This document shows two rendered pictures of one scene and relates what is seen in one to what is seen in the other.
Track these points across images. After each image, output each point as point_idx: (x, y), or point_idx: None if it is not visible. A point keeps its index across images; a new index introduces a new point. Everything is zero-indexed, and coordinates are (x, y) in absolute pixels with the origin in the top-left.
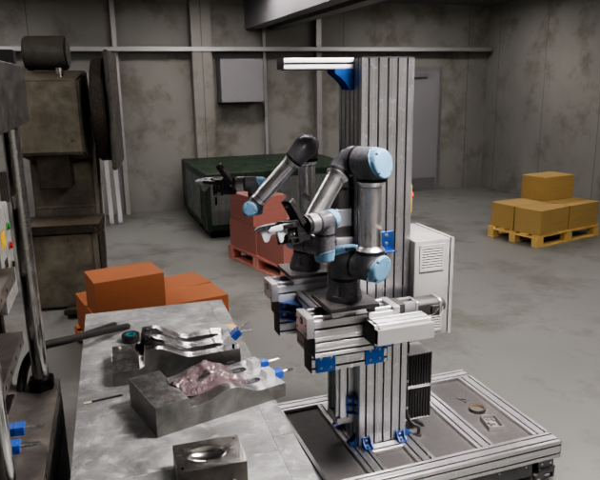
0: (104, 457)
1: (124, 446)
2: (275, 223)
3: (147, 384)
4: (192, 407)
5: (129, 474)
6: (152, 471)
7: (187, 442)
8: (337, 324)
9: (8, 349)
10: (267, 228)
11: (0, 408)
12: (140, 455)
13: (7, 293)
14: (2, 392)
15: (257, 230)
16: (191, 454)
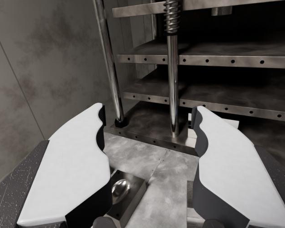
0: (184, 166)
1: (190, 178)
2: (256, 227)
3: None
4: (187, 218)
5: (157, 169)
6: (150, 178)
7: (166, 211)
8: None
9: None
10: (202, 151)
11: (168, 91)
12: (172, 180)
13: None
14: (169, 85)
15: (192, 116)
16: (129, 186)
